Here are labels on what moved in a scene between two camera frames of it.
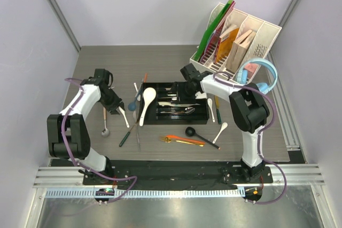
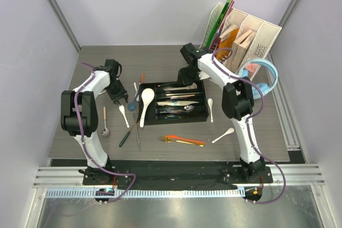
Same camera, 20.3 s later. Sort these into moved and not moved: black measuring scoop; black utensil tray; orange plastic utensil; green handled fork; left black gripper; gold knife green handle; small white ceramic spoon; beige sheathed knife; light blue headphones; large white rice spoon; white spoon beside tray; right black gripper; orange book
Moved: left black gripper; gold knife green handle; right black gripper; black measuring scoop
Not moved: white spoon beside tray; orange book; large white rice spoon; green handled fork; small white ceramic spoon; light blue headphones; black utensil tray; orange plastic utensil; beige sheathed knife
